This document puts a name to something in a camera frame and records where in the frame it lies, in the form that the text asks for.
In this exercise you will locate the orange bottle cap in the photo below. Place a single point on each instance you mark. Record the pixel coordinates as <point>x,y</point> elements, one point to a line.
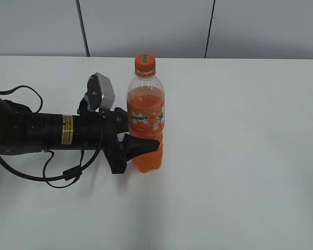
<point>145,64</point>

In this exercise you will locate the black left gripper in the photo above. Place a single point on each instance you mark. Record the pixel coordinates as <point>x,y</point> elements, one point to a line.
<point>102,127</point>

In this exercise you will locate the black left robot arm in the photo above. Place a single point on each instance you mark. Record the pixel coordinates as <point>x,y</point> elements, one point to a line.
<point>23,131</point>

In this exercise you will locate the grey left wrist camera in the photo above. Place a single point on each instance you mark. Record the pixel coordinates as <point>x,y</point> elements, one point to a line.
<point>100,93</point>

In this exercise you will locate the orange soda plastic bottle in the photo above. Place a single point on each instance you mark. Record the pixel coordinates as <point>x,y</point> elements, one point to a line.
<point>146,116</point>

